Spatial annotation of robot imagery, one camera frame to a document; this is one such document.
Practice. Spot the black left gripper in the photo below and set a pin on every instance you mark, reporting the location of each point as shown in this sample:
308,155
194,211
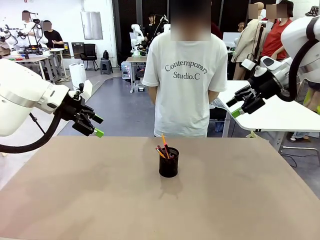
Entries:
72,110

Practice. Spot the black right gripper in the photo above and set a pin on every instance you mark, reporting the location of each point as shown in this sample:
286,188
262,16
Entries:
267,86

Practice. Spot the yellow pencil with pink eraser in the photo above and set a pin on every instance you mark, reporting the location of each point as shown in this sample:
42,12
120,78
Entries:
163,139

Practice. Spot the orange pencil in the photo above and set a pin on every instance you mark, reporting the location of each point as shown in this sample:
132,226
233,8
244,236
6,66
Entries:
160,152

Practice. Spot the dark brown pencil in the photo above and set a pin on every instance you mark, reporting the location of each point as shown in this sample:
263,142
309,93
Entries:
161,149

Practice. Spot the reddish brown pencil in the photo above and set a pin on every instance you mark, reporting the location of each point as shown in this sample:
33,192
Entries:
166,150

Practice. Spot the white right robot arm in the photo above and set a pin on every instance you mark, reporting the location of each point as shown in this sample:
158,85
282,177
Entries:
297,37

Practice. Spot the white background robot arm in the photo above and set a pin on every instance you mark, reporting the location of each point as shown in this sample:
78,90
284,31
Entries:
137,35
167,27

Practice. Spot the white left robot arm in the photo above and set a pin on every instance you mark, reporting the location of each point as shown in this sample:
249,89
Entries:
20,97

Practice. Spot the black mesh pen holder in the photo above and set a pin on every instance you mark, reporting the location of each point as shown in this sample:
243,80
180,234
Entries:
169,166

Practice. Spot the clear plastic bag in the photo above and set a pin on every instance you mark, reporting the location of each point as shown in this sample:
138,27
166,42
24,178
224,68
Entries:
217,103

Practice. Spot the white side table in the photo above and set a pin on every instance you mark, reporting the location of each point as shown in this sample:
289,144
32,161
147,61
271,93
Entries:
275,120

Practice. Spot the blue box under table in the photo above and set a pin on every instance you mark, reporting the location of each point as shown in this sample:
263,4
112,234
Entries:
218,126

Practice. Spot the white air purifier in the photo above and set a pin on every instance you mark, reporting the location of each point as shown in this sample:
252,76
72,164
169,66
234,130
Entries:
76,75

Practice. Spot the mannequin in beige coat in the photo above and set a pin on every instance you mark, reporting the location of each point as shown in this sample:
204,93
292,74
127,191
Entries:
247,42

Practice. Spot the grey plastic stool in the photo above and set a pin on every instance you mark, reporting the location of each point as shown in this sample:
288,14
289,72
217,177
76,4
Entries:
106,66

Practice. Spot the clear storage bin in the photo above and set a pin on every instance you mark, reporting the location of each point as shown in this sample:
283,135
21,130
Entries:
140,87

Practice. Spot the person in white T-shirt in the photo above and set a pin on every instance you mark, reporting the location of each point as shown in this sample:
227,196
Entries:
185,100

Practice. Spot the computer tower with coloured lights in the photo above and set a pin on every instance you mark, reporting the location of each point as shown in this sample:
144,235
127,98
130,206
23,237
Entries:
126,70

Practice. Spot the figure in red shirt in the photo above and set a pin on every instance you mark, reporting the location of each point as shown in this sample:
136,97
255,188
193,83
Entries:
275,37

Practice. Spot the small black bag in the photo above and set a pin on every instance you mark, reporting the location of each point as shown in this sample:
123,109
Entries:
105,54

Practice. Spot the black office chair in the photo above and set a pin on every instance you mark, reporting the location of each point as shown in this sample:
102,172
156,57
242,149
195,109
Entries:
88,52

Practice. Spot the black framed display panel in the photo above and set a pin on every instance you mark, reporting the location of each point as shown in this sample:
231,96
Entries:
77,50

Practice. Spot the wooden top background table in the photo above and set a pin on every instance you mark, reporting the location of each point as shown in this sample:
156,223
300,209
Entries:
136,58

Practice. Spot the cluttered background work table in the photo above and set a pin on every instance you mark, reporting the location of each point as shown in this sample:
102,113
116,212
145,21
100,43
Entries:
30,59

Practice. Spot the person in black T-shirt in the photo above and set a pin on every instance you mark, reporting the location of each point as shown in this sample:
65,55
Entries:
53,37

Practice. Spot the person in black clothes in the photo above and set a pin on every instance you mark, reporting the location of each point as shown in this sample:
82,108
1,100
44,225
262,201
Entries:
151,28

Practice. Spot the person in white shirt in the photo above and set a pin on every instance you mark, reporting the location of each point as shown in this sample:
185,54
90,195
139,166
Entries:
27,25

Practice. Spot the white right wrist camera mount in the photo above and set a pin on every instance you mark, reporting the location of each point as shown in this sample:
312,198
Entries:
260,71

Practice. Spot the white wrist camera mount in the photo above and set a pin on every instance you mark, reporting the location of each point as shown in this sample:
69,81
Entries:
260,71
87,91

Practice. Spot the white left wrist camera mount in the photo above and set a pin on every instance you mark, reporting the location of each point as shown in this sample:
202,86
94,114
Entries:
87,91

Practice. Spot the silver metal wall panel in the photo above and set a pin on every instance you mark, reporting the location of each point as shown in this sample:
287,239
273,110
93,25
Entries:
91,25

